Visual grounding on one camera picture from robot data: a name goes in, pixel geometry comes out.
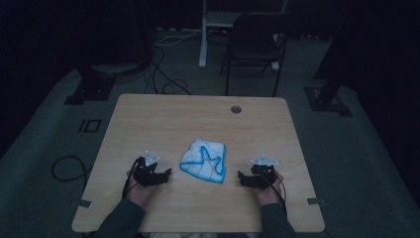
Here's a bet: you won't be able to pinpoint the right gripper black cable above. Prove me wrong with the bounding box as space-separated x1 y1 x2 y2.
261 172 289 214

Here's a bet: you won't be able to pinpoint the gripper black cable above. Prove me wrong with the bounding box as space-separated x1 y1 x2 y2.
261 172 289 214
121 157 143 200

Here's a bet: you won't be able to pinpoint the tangled black floor cables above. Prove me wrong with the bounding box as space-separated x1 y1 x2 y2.
144 41 193 96

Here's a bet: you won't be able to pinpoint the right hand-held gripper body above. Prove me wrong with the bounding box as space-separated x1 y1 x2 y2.
250 154 280 190

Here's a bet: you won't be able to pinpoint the person's right hand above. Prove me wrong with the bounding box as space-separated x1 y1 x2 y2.
253 168 285 207

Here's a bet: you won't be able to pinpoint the person's left hand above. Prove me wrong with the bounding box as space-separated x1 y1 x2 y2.
126 169 160 209

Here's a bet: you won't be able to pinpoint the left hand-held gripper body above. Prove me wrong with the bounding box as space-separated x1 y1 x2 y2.
133 150 161 188

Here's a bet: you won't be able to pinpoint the white floor cable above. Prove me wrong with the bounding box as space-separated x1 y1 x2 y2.
154 28 203 47

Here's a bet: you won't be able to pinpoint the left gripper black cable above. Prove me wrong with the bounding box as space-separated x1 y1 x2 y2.
121 157 143 200

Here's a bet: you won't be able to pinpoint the black folding chair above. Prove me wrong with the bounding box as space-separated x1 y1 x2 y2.
220 11 300 97

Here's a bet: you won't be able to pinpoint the white cloth with blue trim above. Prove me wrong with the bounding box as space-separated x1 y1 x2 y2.
178 138 228 185

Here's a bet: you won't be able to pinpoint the black stand with base plate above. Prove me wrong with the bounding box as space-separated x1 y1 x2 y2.
63 63 117 106
302 29 354 118

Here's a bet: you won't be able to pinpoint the looped black floor cable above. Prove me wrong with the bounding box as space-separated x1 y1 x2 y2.
51 155 89 186

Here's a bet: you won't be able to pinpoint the white metal stand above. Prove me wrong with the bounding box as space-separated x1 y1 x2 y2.
197 0 289 69

